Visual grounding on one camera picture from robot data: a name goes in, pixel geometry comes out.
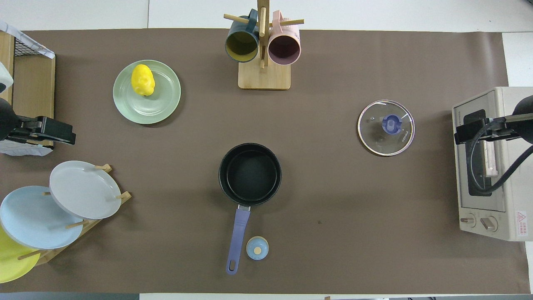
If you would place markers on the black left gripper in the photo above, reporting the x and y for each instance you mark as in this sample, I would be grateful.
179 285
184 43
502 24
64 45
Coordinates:
31 129

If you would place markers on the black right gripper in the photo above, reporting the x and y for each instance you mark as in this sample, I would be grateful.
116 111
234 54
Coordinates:
501 127

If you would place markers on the glass lid with blue knob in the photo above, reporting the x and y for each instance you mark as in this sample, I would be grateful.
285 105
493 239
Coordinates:
374 133

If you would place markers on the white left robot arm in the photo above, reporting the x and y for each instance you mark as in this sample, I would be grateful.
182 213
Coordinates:
6 118

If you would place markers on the grey plate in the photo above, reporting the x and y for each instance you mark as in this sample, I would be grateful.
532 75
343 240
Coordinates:
83 189

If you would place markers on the light blue plate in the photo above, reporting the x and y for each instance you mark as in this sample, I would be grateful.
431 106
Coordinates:
33 218

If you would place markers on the light green plate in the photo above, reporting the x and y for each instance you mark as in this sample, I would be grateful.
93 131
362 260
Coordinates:
160 100

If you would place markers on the yellow plate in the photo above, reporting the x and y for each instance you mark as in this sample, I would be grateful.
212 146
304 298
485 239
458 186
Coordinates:
10 262

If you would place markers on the beige toaster oven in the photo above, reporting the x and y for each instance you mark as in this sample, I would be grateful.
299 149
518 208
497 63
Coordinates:
512 200

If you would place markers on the wooden dish rack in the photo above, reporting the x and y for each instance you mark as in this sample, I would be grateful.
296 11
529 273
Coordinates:
93 223

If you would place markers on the white plastic bag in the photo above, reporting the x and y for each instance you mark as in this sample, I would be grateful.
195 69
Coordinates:
31 43

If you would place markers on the brown paper table mat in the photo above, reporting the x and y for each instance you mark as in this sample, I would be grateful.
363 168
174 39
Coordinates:
333 187

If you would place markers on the dark blue mug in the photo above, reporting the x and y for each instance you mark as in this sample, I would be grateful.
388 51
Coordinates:
241 43

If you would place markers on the pink mug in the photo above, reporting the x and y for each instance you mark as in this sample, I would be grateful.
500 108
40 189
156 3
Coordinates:
284 48

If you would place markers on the wooden mug tree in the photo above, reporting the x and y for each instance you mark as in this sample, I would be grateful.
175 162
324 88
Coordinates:
264 77

